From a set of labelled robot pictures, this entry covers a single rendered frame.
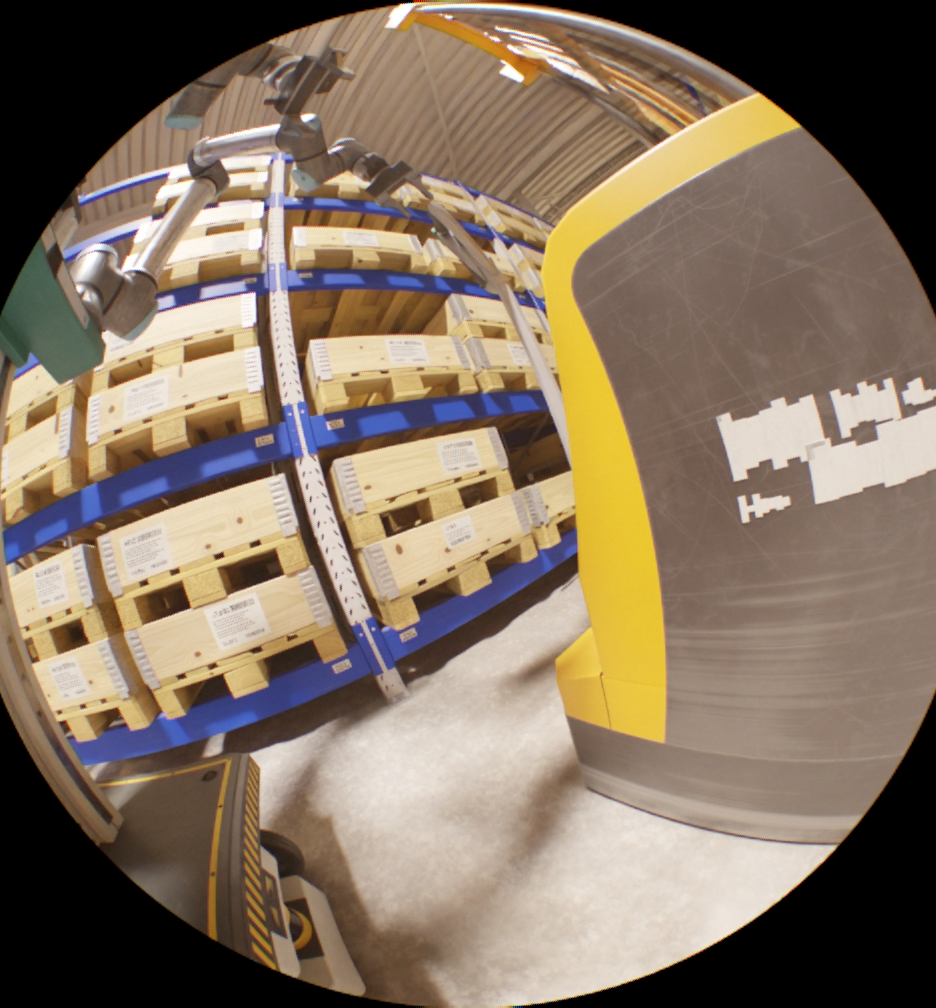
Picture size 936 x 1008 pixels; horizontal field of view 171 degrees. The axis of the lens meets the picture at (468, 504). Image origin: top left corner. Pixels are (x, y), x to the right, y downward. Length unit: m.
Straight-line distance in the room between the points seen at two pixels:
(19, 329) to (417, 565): 1.42
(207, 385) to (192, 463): 0.30
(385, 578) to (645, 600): 0.97
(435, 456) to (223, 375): 0.95
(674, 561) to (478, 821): 0.67
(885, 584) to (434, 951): 0.74
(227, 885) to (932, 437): 0.77
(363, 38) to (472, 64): 1.99
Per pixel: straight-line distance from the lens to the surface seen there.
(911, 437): 0.30
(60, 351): 0.92
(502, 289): 0.81
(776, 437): 0.27
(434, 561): 1.25
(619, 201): 0.33
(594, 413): 0.30
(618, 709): 0.47
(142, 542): 1.27
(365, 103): 7.57
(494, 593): 1.50
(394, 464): 1.25
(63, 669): 1.60
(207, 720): 1.40
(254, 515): 1.15
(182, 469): 1.32
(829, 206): 0.32
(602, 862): 0.69
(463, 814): 0.83
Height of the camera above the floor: 0.65
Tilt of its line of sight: level
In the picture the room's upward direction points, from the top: 19 degrees counter-clockwise
